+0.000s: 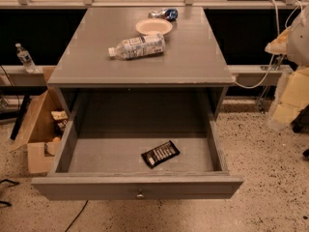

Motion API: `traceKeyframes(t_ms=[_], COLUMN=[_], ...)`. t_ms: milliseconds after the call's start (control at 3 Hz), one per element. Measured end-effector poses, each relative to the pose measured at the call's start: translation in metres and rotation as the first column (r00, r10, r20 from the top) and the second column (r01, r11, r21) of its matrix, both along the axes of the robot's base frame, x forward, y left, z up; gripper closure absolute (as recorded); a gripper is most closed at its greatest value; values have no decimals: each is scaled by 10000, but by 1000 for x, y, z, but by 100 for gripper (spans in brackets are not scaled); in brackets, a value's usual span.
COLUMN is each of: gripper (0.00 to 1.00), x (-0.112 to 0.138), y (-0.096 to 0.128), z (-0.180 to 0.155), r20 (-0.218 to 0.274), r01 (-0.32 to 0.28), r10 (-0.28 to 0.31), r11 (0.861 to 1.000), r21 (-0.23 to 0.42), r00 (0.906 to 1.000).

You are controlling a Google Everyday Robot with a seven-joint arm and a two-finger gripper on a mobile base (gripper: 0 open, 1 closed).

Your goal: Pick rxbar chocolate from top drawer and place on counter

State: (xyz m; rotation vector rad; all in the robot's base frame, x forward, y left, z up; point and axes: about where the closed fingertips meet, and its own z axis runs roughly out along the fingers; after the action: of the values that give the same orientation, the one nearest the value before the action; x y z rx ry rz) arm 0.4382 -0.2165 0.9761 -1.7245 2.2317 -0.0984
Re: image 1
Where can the black rxbar chocolate bar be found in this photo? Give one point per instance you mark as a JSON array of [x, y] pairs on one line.
[[160, 154]]

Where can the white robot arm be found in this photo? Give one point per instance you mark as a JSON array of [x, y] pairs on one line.
[[292, 91]]

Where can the grey open top drawer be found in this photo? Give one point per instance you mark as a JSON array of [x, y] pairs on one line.
[[100, 156]]

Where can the grey cabinet counter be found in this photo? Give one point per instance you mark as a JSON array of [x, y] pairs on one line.
[[192, 57]]

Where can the clear plastic water bottle lying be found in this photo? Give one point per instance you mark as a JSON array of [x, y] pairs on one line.
[[138, 47]]

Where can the white paper bowl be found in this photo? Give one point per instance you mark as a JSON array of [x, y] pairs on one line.
[[150, 26]]

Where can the metal railing shelf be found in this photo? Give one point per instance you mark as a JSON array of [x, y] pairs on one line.
[[246, 75]]

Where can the blue silver chip bag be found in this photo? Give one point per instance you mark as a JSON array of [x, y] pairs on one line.
[[169, 14]]

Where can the snack box inside carton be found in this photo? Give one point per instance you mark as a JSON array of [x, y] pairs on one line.
[[60, 118]]

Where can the open cardboard box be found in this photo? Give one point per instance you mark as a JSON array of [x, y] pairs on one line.
[[38, 133]]

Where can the small upright water bottle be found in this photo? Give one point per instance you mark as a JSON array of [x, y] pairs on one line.
[[25, 58]]

